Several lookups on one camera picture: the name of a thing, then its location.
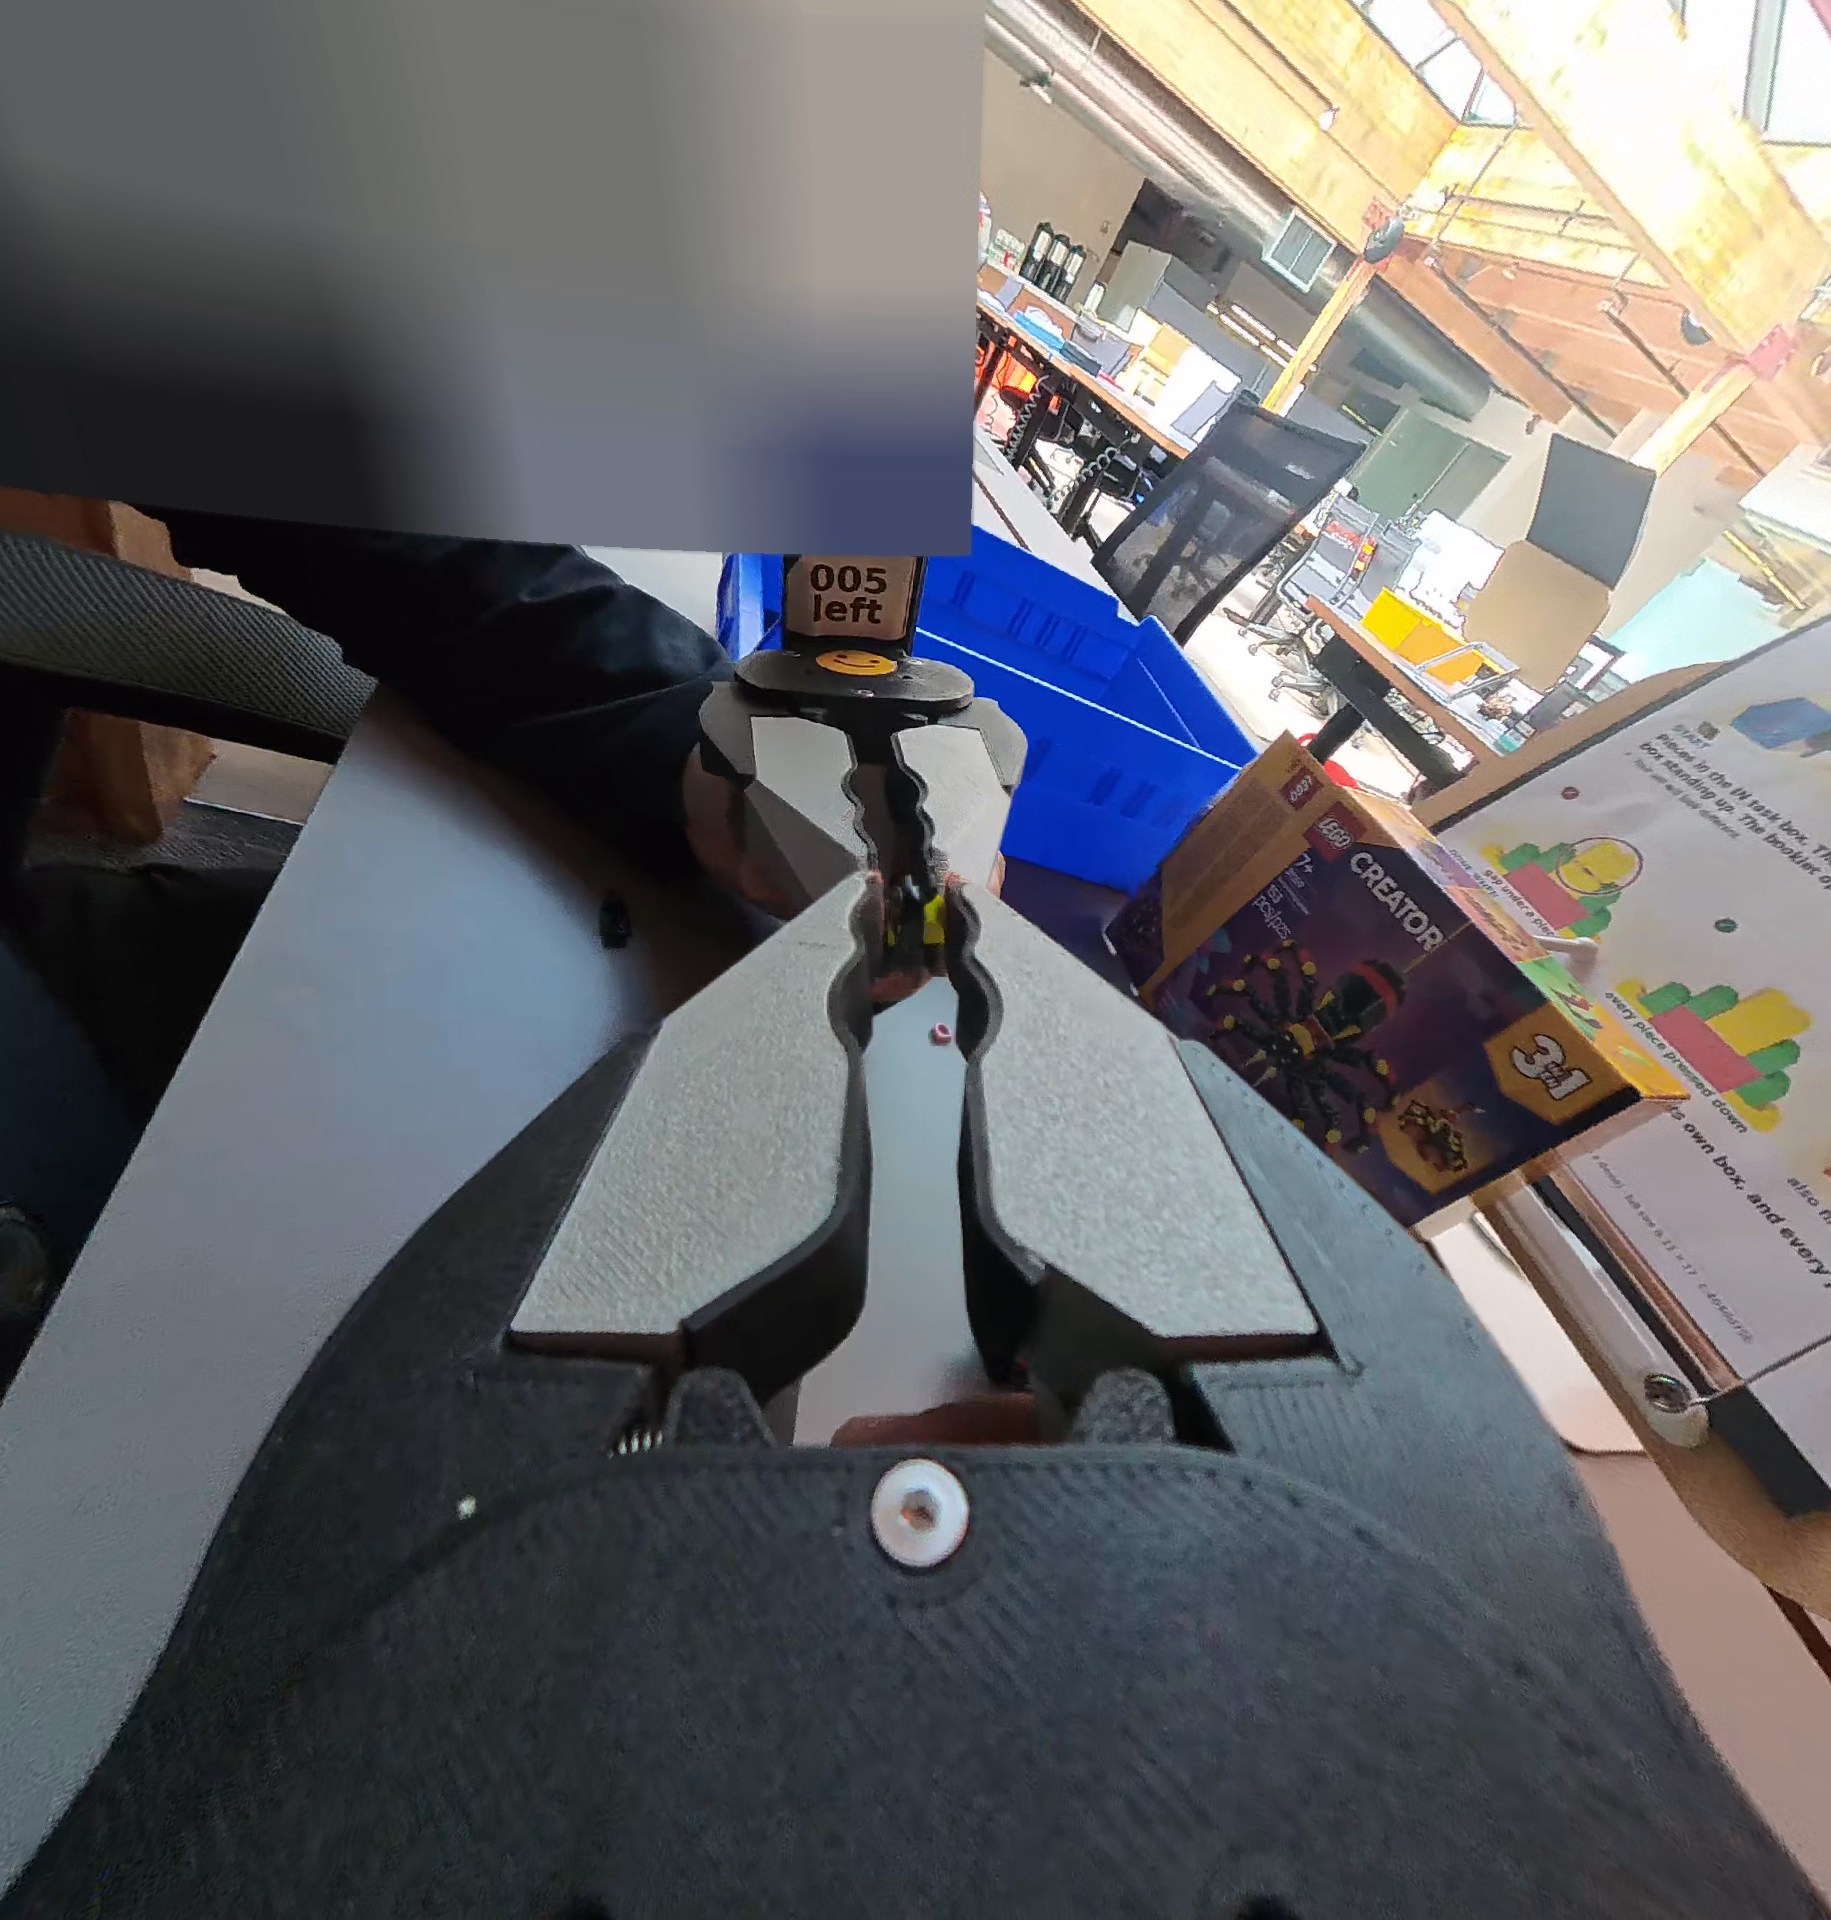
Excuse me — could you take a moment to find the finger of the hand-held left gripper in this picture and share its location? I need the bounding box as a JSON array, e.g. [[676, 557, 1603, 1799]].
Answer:
[[746, 719, 894, 903], [893, 725, 1015, 895]]

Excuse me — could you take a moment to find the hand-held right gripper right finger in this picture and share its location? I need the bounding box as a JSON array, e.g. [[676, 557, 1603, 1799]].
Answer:
[[937, 883, 1324, 1433]]

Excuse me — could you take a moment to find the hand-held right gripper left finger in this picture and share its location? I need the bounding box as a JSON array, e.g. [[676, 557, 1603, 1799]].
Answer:
[[510, 874, 879, 1405]]

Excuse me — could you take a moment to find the black lego leg yellow wedge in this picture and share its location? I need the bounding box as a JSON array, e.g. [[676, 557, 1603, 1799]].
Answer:
[[878, 874, 952, 1000]]

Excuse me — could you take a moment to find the person's left forearm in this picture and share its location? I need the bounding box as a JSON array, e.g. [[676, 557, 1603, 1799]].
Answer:
[[142, 511, 738, 888]]

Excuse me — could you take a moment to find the lego set box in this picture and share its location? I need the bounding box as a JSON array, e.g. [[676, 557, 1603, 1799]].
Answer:
[[1105, 731, 1691, 1228]]

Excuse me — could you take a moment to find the person's left hand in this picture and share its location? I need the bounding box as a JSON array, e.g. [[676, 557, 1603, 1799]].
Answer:
[[685, 756, 798, 914]]

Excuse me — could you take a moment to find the blue plastic bin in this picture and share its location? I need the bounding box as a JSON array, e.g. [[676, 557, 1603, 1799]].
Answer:
[[720, 526, 1258, 889]]

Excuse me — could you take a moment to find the black mesh office chair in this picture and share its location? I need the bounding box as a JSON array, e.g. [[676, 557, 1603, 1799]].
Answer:
[[1089, 394, 1370, 649]]

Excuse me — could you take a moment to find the yellow storage bin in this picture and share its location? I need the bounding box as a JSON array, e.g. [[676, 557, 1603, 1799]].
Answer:
[[1362, 588, 1476, 665]]

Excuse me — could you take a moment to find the printed instruction sign board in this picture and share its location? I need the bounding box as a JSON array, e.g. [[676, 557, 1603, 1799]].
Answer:
[[1418, 599, 1831, 1517]]

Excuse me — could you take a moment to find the tan black high-back chair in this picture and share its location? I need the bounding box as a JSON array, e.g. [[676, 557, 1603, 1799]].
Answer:
[[1458, 433, 1662, 707]]

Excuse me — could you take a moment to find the grey mesh office chair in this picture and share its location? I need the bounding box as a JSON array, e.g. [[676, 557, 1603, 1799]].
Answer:
[[0, 515, 379, 758]]

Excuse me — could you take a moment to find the wooden door frame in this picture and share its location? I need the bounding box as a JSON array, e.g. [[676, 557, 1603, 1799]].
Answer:
[[37, 500, 214, 845]]

